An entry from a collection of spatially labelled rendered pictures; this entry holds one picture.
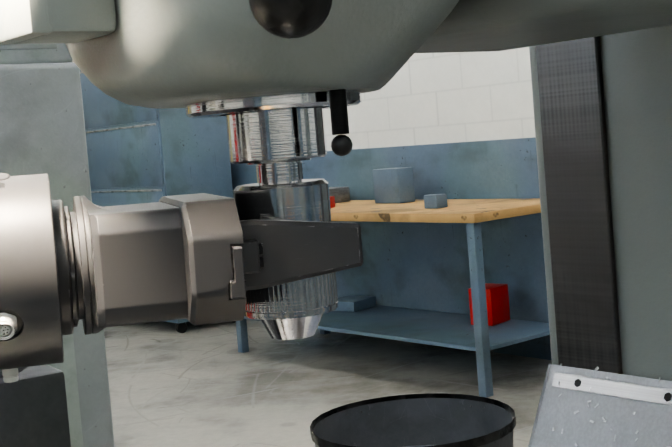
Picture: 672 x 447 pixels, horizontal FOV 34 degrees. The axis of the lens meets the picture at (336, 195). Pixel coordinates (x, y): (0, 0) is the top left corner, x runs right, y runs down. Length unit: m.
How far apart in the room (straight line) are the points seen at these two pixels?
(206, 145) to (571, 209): 7.11
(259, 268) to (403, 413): 2.34
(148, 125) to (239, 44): 7.41
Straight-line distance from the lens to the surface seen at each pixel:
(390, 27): 0.50
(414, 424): 2.84
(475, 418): 2.78
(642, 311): 0.87
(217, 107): 0.51
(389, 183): 6.37
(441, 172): 6.50
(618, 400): 0.88
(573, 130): 0.88
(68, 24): 0.47
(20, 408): 0.93
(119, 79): 0.50
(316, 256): 0.52
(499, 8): 0.57
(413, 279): 6.79
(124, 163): 8.24
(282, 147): 0.52
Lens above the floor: 1.29
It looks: 3 degrees down
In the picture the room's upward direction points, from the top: 5 degrees counter-clockwise
